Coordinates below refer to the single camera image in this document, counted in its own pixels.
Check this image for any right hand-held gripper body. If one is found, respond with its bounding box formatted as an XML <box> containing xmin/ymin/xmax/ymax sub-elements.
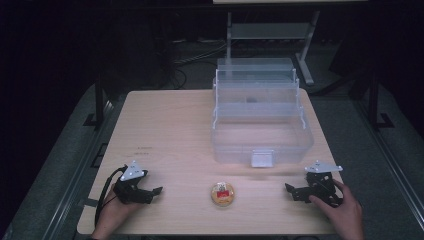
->
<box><xmin>304</xmin><ymin>159</ymin><xmax>344</xmax><ymax>208</ymax></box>

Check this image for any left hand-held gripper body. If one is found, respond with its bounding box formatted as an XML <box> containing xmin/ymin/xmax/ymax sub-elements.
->
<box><xmin>112</xmin><ymin>160</ymin><xmax>154</xmax><ymax>205</ymax></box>

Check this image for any clear plastic tiered storage box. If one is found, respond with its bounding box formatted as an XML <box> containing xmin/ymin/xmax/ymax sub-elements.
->
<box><xmin>210</xmin><ymin>57</ymin><xmax>315</xmax><ymax>169</ymax></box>

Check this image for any round orange snack cup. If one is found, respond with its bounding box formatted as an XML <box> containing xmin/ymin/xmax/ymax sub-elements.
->
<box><xmin>210</xmin><ymin>181</ymin><xmax>236</xmax><ymax>207</ymax></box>

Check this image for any person's right hand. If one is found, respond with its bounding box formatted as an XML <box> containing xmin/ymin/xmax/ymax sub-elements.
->
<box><xmin>307</xmin><ymin>179</ymin><xmax>365</xmax><ymax>240</ymax></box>

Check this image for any person's left hand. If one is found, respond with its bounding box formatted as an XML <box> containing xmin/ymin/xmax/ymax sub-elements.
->
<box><xmin>92</xmin><ymin>185</ymin><xmax>145</xmax><ymax>236</ymax></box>

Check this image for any grey metal stand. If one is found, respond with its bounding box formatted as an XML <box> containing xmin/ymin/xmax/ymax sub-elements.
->
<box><xmin>225</xmin><ymin>10</ymin><xmax>322</xmax><ymax>86</ymax></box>

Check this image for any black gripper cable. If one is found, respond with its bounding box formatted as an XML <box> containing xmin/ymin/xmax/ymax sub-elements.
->
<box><xmin>94</xmin><ymin>164</ymin><xmax>130</xmax><ymax>228</ymax></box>

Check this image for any aluminium frame rail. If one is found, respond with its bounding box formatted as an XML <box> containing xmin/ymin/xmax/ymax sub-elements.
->
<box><xmin>42</xmin><ymin>99</ymin><xmax>125</xmax><ymax>240</ymax></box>
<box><xmin>352</xmin><ymin>98</ymin><xmax>424</xmax><ymax>231</ymax></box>

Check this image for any black metal post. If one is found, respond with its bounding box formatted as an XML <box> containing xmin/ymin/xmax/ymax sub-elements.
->
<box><xmin>82</xmin><ymin>74</ymin><xmax>106</xmax><ymax>128</ymax></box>
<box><xmin>367</xmin><ymin>71</ymin><xmax>395</xmax><ymax>130</ymax></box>

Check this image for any bundle of floor cables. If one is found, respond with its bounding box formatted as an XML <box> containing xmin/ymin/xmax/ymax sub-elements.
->
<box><xmin>161</xmin><ymin>39</ymin><xmax>229</xmax><ymax>90</ymax></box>

